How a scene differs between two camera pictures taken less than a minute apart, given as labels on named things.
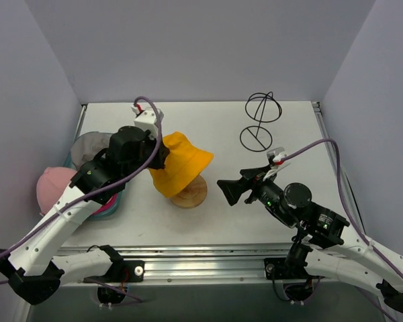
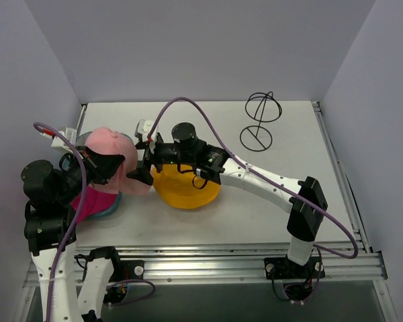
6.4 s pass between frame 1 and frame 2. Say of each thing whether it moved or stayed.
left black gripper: moved
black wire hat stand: stayed
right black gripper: moved
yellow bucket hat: moved
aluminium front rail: stayed
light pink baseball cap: moved
